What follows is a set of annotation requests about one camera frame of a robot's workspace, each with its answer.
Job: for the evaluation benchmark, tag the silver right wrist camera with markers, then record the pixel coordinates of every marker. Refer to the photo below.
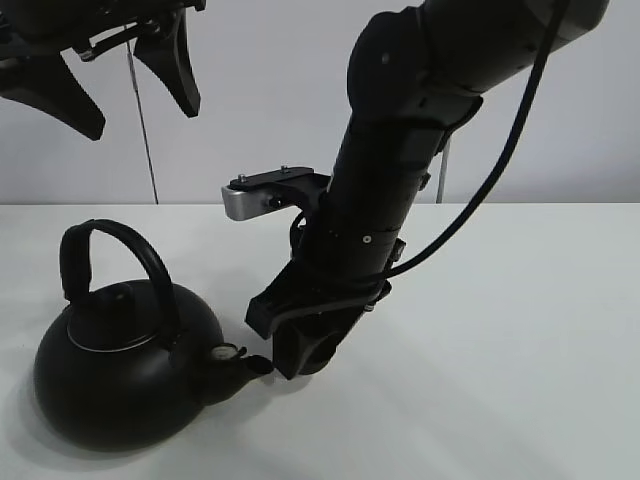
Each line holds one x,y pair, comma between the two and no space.
249,196

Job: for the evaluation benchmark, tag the black round kettle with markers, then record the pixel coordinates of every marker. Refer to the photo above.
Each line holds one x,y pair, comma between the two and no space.
132,363

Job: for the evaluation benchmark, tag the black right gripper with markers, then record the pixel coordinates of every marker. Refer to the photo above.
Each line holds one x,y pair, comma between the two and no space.
303,289

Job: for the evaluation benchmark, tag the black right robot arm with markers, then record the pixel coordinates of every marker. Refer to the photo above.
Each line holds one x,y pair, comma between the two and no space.
414,77

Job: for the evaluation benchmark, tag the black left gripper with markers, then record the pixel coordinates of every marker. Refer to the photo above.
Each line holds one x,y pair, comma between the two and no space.
46,84

